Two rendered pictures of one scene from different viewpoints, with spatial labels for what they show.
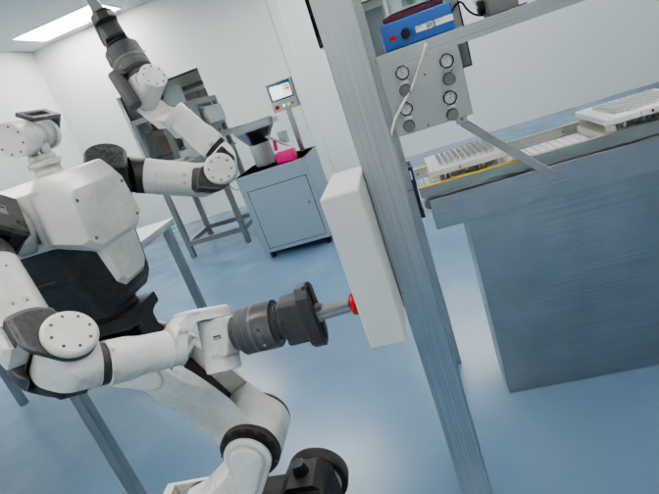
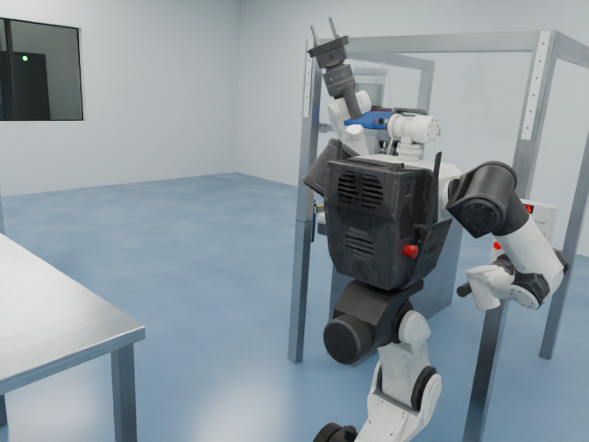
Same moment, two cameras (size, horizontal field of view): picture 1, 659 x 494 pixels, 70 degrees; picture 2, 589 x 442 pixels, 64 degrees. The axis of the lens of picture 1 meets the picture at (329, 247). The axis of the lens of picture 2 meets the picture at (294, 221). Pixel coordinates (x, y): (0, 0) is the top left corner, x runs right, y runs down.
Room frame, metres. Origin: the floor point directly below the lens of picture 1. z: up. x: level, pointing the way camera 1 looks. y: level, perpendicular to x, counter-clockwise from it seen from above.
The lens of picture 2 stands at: (0.69, 1.67, 1.39)
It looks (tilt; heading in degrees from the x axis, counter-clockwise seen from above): 15 degrees down; 299
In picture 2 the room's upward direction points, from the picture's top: 3 degrees clockwise
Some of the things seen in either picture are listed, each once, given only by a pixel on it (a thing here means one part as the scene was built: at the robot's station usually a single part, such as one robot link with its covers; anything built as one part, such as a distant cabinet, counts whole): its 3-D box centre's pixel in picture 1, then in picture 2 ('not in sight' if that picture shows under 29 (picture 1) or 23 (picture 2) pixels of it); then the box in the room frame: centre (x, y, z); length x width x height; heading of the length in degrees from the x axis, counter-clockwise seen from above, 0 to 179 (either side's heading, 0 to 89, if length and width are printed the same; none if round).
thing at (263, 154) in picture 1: (266, 141); not in sight; (4.25, 0.22, 0.95); 0.49 x 0.36 x 0.38; 76
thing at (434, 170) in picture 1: (463, 156); not in sight; (1.52, -0.51, 0.88); 0.25 x 0.24 x 0.02; 167
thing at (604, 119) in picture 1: (632, 106); not in sight; (1.40, -1.01, 0.88); 0.25 x 0.24 x 0.02; 167
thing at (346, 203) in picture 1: (366, 253); (521, 238); (0.75, -0.06, 0.95); 0.17 x 0.06 x 0.26; 167
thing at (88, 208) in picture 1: (58, 241); (389, 214); (1.03, 0.55, 1.11); 0.34 x 0.30 x 0.36; 167
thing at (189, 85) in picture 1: (175, 121); not in sight; (7.14, 1.47, 1.43); 1.32 x 0.01 x 1.11; 76
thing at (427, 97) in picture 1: (425, 90); (377, 157); (1.41, -0.41, 1.12); 0.22 x 0.11 x 0.20; 77
